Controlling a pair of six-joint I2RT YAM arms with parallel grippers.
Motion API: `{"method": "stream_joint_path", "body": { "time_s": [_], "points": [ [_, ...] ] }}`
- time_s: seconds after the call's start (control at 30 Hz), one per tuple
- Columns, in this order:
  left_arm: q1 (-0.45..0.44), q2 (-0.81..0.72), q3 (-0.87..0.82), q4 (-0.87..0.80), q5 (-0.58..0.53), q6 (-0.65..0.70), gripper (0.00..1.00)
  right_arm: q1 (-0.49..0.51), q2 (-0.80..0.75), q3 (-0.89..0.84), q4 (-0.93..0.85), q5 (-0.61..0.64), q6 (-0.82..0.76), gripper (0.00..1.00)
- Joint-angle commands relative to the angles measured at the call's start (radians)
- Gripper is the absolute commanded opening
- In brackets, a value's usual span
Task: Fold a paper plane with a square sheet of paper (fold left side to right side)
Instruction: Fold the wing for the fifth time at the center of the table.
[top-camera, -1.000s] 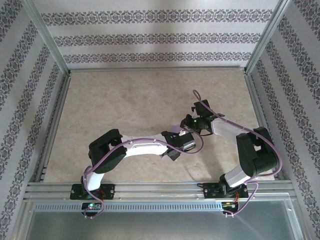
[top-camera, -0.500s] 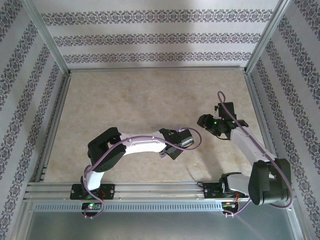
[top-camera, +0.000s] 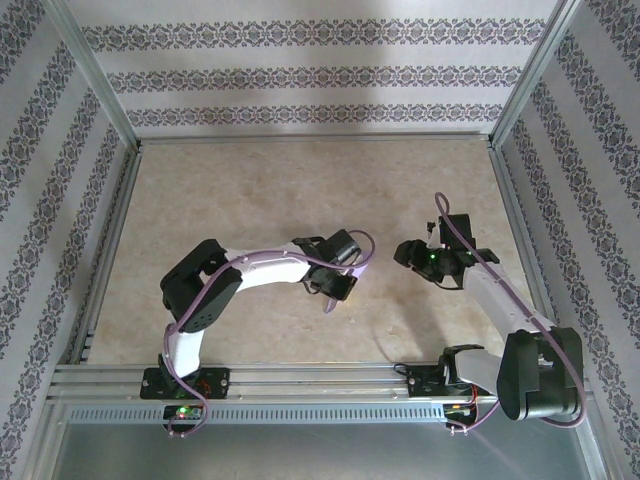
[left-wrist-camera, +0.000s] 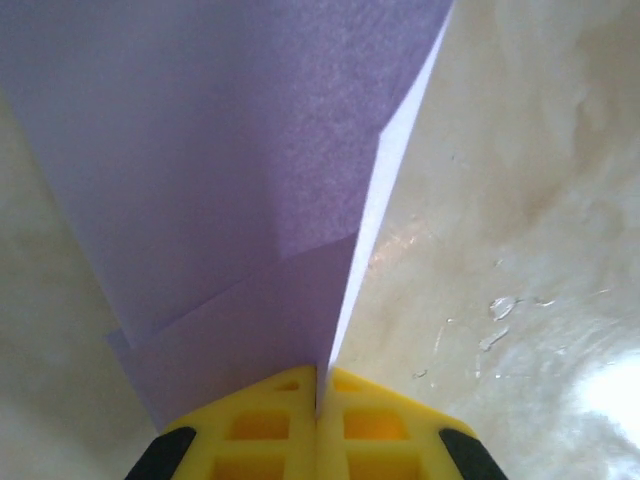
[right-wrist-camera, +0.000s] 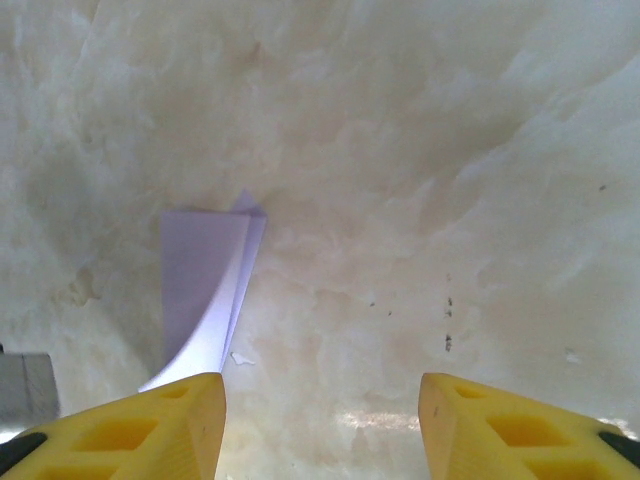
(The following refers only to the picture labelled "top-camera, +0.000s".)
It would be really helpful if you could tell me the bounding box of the lilac square paper sheet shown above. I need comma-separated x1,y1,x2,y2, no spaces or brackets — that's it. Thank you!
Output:
323,260,375,316

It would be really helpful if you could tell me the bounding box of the grey metal sheet panel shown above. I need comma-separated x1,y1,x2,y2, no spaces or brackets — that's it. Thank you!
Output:
49,419,601,480

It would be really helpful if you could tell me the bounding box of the aluminium side frame rail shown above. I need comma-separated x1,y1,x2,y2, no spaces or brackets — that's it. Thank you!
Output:
487,144,569,361
69,144,144,366

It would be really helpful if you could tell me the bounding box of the aluminium mounting rail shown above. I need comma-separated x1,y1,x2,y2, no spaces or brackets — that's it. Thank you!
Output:
47,363,586,401

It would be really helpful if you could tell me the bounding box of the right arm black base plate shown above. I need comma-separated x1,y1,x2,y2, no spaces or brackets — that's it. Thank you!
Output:
407,364,499,400

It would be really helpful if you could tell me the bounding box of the slotted grey cable duct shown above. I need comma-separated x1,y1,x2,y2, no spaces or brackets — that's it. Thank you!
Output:
67,405,446,424

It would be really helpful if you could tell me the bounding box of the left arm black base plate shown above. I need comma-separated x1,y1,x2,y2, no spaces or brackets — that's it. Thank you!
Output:
139,367,231,401

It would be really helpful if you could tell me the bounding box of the aluminium rear frame rail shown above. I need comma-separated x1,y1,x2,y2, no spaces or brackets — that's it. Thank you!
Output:
134,130,496,144

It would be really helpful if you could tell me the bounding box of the aluminium frame post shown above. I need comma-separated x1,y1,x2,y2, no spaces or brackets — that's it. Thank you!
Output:
42,0,141,151
487,0,584,149

